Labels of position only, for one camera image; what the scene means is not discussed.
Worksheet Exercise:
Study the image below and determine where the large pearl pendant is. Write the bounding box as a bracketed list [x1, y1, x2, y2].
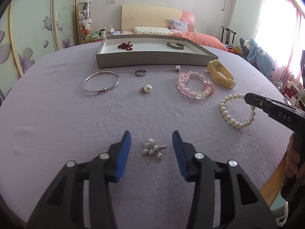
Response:
[139, 84, 152, 94]

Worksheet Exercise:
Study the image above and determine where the lilac patterned cushion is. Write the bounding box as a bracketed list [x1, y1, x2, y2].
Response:
[169, 19, 190, 32]

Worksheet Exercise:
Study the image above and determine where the pink bedside table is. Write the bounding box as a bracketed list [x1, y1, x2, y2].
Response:
[91, 29, 122, 44]

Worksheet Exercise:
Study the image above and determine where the white pearl bracelet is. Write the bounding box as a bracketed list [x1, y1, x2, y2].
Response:
[219, 93, 257, 130]

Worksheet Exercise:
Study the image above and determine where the tube of plush toys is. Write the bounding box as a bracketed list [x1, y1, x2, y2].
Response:
[78, 1, 92, 44]

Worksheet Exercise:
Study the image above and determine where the lilac table cloth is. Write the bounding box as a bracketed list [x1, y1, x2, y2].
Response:
[1, 44, 291, 228]

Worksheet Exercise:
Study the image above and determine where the pearl cluster brooch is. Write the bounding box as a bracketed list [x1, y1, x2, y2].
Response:
[141, 138, 167, 164]

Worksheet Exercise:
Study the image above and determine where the right hand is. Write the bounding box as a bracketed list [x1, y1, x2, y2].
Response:
[284, 134, 304, 179]

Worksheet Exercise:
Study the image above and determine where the folded coral duvet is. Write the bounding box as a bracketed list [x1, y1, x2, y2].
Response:
[171, 32, 228, 52]

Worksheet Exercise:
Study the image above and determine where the floral white pillow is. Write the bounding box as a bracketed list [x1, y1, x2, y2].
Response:
[133, 26, 173, 36]

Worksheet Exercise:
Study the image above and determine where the dark wooden chair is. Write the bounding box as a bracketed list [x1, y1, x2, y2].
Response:
[221, 26, 237, 45]

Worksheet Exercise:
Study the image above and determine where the dark metal cuff bracelet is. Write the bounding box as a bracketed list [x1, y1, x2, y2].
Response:
[166, 41, 185, 50]

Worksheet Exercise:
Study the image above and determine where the blue plush garment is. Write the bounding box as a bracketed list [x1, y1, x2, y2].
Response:
[241, 39, 275, 80]

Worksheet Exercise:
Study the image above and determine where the floral sliding wardrobe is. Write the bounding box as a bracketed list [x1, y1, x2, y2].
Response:
[1, 0, 77, 101]

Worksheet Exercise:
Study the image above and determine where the grey cardboard tray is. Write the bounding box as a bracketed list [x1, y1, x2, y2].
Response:
[96, 35, 218, 69]

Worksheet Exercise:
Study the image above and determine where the red bead jewelry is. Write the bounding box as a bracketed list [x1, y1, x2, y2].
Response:
[117, 41, 133, 51]

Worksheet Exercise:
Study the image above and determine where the small pearl earring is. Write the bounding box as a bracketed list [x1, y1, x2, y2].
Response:
[175, 65, 181, 73]

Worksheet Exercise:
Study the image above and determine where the pink curtain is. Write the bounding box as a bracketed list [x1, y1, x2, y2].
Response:
[255, 0, 304, 85]

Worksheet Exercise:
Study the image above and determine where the pink bead bracelet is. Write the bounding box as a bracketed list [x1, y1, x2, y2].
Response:
[176, 70, 215, 102]

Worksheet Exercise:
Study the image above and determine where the yellow wrist watch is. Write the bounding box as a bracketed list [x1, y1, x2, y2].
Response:
[207, 60, 236, 90]

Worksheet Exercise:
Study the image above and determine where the silver bangle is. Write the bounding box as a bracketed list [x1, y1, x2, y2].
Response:
[82, 70, 120, 95]

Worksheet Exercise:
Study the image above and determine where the bed with beige headboard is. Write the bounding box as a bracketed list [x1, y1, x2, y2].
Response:
[121, 5, 196, 35]

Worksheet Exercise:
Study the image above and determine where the white mug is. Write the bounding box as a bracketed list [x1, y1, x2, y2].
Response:
[100, 29, 107, 37]

